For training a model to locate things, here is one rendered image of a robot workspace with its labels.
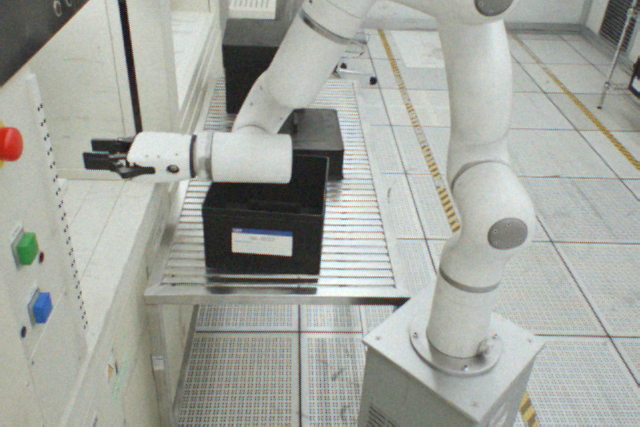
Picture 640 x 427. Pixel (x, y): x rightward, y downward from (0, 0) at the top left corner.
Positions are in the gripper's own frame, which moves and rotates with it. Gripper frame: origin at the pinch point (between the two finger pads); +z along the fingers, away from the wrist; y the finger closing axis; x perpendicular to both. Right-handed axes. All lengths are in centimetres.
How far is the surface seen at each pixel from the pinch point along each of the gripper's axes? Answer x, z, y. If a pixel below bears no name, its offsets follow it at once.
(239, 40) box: -18, -15, 111
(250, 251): -36.8, -23.0, 21.2
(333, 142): -33, -45, 69
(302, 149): -33, -36, 64
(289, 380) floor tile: -119, -34, 54
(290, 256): -38, -32, 20
